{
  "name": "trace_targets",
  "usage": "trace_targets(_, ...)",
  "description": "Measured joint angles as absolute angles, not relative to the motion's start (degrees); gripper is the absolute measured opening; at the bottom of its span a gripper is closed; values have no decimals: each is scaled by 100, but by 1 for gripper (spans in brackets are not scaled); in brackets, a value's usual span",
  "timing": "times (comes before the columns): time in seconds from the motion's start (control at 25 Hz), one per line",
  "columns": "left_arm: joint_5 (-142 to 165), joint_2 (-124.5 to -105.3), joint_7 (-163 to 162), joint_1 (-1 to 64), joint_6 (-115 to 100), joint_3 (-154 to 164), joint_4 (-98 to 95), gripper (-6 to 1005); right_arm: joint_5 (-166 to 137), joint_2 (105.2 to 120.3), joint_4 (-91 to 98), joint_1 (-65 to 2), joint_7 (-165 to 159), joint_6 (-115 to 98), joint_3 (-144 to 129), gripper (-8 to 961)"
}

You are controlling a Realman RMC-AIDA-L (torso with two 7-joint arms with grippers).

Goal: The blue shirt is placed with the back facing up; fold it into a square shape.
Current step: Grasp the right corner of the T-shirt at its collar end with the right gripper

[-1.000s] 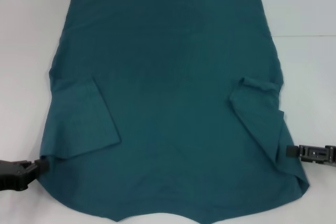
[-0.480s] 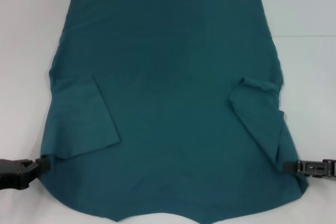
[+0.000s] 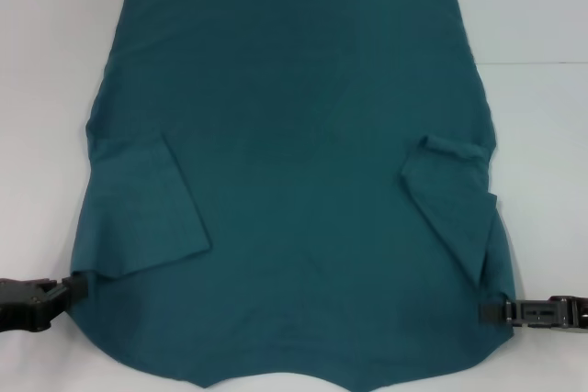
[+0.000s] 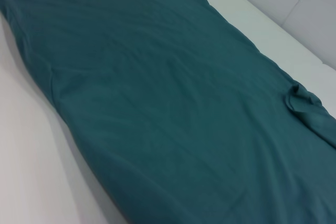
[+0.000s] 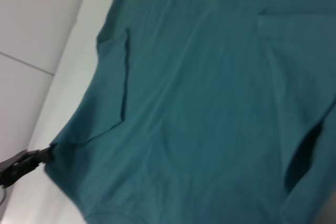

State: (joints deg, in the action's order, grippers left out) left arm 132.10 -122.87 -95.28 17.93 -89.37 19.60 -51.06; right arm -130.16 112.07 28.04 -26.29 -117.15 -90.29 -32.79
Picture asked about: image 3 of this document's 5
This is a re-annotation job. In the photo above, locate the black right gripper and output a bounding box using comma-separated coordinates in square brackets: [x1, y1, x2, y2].
[480, 295, 588, 332]

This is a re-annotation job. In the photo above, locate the blue T-shirt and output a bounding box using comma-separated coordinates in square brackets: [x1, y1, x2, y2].
[68, 0, 518, 388]

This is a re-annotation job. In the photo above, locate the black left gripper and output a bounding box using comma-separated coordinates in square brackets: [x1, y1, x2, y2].
[0, 274, 89, 334]

